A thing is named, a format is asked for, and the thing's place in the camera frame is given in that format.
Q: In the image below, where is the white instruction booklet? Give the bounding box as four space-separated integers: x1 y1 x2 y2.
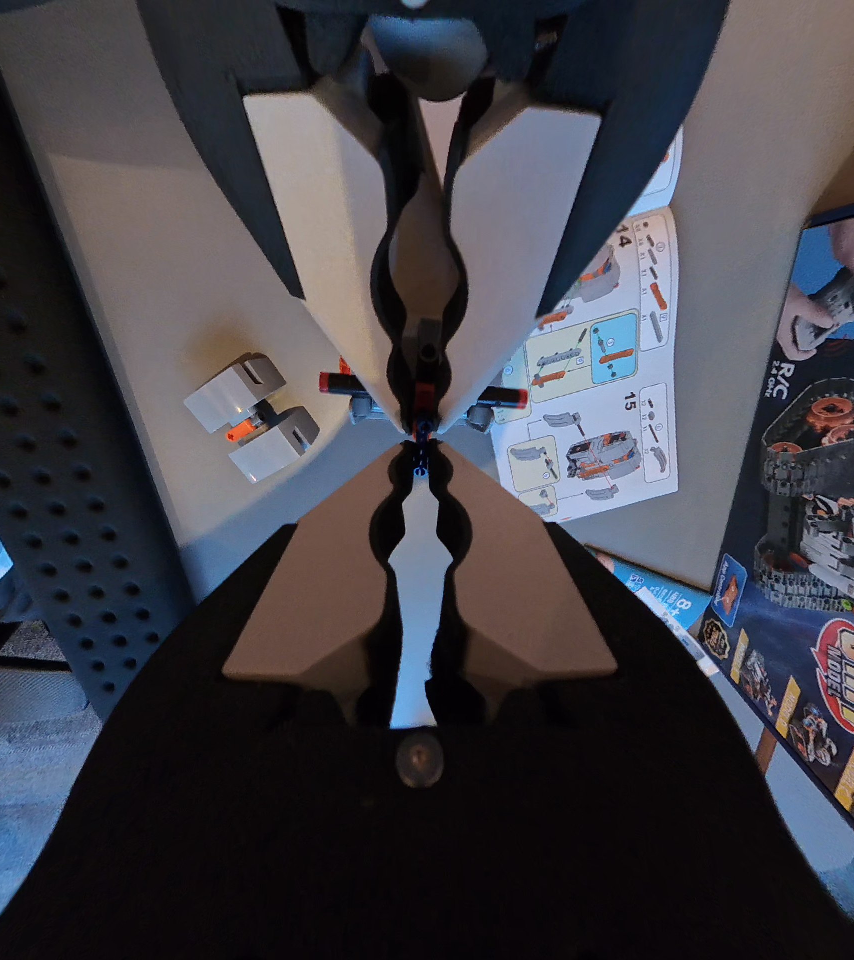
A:
490 123 683 522

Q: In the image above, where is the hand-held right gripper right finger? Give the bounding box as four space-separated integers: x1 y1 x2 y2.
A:
425 437 619 717

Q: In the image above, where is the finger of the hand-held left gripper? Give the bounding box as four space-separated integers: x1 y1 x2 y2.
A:
243 75 409 438
434 93 604 438

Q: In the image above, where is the grey desk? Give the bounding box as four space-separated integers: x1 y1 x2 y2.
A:
0 0 854 960

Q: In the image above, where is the grey toy robot model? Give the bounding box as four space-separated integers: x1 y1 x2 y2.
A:
318 316 529 440

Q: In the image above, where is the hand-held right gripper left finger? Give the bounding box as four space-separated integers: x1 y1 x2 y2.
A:
222 441 416 725

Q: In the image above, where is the blue robot kit box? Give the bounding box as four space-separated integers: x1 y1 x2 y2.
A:
697 191 854 875

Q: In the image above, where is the grey curved toy panel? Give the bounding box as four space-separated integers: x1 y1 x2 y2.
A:
184 352 320 485

